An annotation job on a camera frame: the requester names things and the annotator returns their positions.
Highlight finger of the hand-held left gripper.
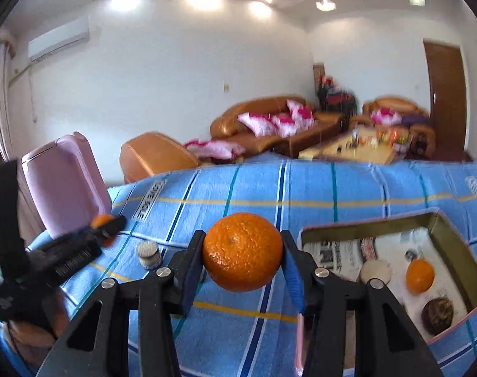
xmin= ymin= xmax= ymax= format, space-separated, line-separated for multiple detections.
xmin=87 ymin=214 xmax=128 ymax=247

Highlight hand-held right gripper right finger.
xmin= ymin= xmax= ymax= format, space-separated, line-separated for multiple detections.
xmin=281 ymin=230 xmax=445 ymax=377

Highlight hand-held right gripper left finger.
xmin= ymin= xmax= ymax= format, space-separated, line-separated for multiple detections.
xmin=34 ymin=230 xmax=206 ymax=377

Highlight orange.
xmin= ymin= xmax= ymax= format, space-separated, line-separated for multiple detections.
xmin=92 ymin=214 xmax=115 ymax=230
xmin=406 ymin=258 xmax=436 ymax=294
xmin=202 ymin=212 xmax=283 ymax=292

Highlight tan round cookie stack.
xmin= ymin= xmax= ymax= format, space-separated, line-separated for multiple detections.
xmin=137 ymin=241 xmax=161 ymax=270

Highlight chocolate layered cake white base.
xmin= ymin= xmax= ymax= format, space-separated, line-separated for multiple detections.
xmin=360 ymin=260 xmax=392 ymax=283

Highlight pink tin box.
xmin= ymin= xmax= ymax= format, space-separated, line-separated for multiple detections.
xmin=297 ymin=209 xmax=477 ymax=375

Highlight person's left hand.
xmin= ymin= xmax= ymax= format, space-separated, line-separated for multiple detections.
xmin=8 ymin=295 xmax=69 ymax=348

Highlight pink electric kettle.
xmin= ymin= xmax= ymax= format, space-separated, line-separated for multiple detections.
xmin=22 ymin=134 xmax=112 ymax=238

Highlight brown leather chair back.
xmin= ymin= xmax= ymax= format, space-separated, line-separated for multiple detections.
xmin=119 ymin=132 xmax=202 ymax=183

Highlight blue checked tablecloth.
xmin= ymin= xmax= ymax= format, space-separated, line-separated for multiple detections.
xmin=0 ymin=153 xmax=477 ymax=377

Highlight pink floral blanket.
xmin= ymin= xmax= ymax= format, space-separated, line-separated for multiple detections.
xmin=184 ymin=139 xmax=245 ymax=160

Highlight wooden coffee table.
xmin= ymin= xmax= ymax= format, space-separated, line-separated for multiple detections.
xmin=299 ymin=128 xmax=410 ymax=164

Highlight pink floral pillow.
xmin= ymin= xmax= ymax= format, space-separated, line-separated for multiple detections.
xmin=371 ymin=109 xmax=400 ymax=124
xmin=272 ymin=113 xmax=298 ymax=136
xmin=288 ymin=100 xmax=315 ymax=126
xmin=238 ymin=112 xmax=276 ymax=136

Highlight beige curtain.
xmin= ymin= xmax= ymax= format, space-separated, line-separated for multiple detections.
xmin=0 ymin=41 xmax=15 ymax=161

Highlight colourful snack clutter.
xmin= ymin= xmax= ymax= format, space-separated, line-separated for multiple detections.
xmin=374 ymin=128 xmax=412 ymax=146

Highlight brown leather three-seat sofa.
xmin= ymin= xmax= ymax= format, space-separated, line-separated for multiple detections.
xmin=210 ymin=95 xmax=345 ymax=154

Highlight stacked dark chairs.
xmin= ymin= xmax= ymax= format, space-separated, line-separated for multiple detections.
xmin=317 ymin=86 xmax=357 ymax=122

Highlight white air conditioner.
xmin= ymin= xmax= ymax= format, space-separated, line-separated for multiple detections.
xmin=27 ymin=16 xmax=90 ymax=61

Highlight brown leather armchair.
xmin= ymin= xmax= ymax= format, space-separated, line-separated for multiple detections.
xmin=362 ymin=96 xmax=436 ymax=154

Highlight tall patterned cylinder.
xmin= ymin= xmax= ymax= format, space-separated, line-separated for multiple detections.
xmin=313 ymin=63 xmax=326 ymax=95

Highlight brown wooden door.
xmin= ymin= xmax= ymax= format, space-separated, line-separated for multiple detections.
xmin=423 ymin=40 xmax=469 ymax=152

